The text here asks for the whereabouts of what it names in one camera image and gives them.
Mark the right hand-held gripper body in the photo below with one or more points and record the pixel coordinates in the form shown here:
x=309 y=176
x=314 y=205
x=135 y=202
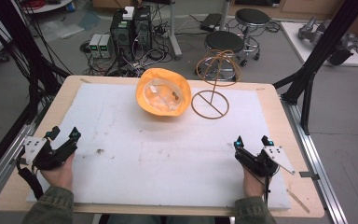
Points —
x=262 y=161

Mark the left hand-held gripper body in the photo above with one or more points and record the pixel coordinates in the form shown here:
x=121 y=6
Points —
x=48 y=157

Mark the person's left hand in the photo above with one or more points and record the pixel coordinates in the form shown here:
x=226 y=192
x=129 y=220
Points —
x=60 y=175

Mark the person's right hand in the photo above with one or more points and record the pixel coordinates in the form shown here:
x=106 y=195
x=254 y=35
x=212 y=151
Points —
x=254 y=185

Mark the beige tape strip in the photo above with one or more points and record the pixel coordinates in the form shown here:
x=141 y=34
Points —
x=298 y=201

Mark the white foam mat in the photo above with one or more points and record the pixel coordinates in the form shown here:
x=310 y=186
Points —
x=167 y=161

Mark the orange bucket hat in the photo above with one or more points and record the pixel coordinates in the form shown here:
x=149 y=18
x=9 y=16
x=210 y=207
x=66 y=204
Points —
x=146 y=93

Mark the clear plastic bag stuffing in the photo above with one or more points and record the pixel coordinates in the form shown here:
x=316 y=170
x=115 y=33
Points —
x=163 y=96

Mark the grey power supply unit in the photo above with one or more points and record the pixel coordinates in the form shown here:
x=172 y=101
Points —
x=95 y=45
x=106 y=45

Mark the black round stool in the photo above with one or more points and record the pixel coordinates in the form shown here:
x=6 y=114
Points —
x=224 y=42
x=252 y=16

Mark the white floor platform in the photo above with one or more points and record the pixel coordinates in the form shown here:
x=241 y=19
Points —
x=295 y=40

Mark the black computer tower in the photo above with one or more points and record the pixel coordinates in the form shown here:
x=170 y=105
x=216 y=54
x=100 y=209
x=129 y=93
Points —
x=142 y=29
x=121 y=34

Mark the black flat case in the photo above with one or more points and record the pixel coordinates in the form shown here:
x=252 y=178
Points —
x=210 y=21

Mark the white round table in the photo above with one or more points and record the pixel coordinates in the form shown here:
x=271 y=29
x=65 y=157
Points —
x=48 y=5

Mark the white box on computer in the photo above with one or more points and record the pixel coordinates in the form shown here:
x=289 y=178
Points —
x=128 y=13

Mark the aluminium rail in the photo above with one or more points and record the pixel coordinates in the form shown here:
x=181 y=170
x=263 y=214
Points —
x=3 y=165
x=310 y=146

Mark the grey metal bracket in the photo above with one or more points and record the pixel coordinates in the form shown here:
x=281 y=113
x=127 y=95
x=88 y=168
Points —
x=309 y=175

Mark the black frame strut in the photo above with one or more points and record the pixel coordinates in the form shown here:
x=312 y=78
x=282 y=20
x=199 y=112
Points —
x=15 y=37
x=323 y=46

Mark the grey metal stand post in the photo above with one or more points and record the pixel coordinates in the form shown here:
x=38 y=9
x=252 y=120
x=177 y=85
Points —
x=174 y=34

